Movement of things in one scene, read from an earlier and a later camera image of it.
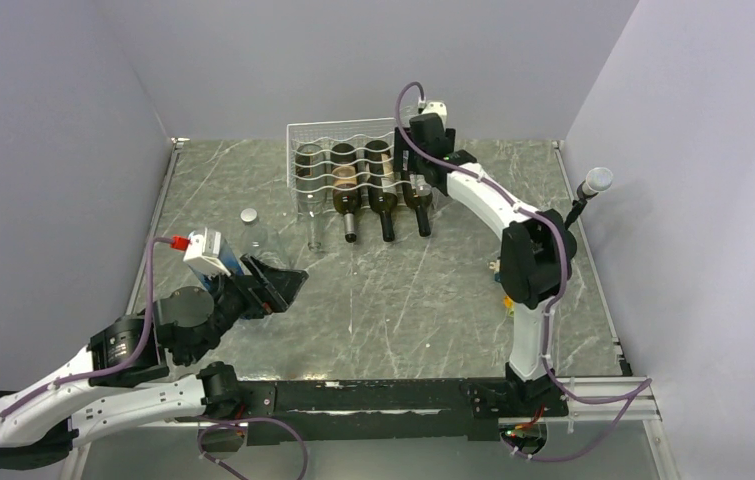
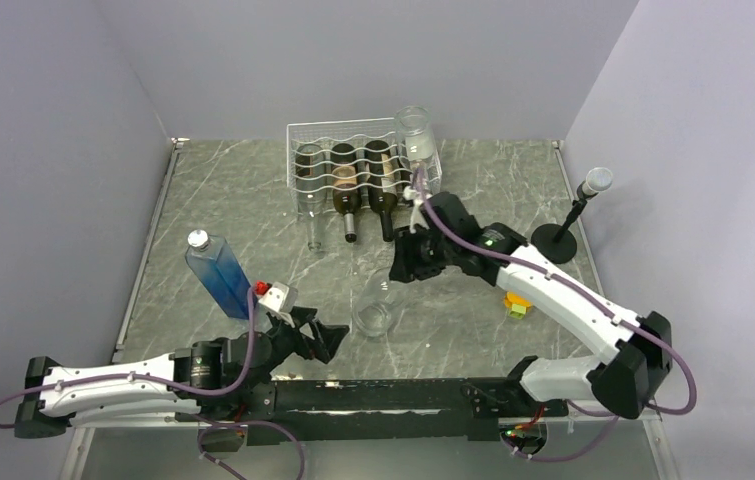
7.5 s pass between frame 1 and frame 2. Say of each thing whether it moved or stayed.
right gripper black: moved
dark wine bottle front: stayed
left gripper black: moved
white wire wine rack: stayed
